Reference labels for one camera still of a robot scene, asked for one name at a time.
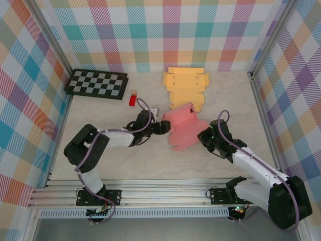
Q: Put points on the aluminium side rail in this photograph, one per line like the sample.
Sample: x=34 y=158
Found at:
x=259 y=100

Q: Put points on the black grey checkerboard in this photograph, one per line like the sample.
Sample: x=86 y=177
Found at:
x=96 y=84

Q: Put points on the aluminium corner post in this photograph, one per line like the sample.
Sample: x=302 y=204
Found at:
x=54 y=41
x=272 y=37

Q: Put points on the small tan wooden block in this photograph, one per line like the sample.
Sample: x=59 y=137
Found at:
x=134 y=92

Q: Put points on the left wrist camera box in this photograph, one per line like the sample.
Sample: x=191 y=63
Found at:
x=155 y=111

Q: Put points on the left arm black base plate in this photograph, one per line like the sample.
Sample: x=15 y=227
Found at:
x=113 y=197

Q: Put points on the pink paper box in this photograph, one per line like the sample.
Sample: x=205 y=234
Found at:
x=185 y=130

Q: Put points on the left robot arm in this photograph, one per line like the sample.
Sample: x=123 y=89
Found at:
x=82 y=148

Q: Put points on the yellow paper box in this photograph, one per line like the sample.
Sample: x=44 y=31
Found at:
x=185 y=80

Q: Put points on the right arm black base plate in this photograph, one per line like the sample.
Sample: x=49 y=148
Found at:
x=218 y=197

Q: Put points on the red block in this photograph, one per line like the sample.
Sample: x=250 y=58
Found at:
x=133 y=101

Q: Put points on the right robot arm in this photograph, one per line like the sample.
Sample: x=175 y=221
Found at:
x=286 y=200

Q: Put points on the aluminium rail frame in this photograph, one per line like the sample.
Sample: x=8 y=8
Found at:
x=163 y=193

